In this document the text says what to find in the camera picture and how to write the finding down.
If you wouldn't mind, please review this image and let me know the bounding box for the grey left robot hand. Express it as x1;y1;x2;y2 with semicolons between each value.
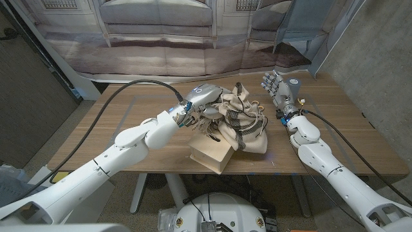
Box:
183;82;225;127

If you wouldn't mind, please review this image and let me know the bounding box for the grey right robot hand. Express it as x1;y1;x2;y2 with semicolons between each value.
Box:
260;70;300;122

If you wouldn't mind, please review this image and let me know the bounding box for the beige plaid fringed scarf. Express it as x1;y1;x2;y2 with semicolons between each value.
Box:
192;82;269;155

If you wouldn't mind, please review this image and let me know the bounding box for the grey cylinder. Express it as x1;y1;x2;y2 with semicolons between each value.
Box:
286;77;303;101

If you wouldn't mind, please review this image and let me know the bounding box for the printed room backdrop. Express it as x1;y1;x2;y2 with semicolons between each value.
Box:
9;0;368;84

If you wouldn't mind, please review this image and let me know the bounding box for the wooden box with slot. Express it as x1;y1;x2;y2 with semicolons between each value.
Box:
187;130;236;175

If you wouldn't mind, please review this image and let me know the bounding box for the white table leg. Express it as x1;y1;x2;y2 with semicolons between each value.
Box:
129;173;148;215
165;173;190;210

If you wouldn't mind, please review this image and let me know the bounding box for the grey table leg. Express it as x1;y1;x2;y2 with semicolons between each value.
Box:
291;175;312;218

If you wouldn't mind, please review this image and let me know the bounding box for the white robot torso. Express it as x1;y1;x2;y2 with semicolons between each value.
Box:
173;192;267;232

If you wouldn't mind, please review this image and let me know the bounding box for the clear plastic bag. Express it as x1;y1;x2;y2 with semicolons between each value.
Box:
157;208;178;231

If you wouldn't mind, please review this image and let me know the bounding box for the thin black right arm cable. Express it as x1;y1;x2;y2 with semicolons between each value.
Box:
285;127;364;226

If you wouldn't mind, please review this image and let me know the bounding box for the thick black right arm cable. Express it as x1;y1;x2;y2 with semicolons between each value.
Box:
301;109;412;206

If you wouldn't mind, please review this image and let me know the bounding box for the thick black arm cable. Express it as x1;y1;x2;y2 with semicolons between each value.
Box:
301;109;412;206
0;79;185;207

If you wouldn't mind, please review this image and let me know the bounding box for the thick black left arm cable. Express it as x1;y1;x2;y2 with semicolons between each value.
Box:
0;79;185;207

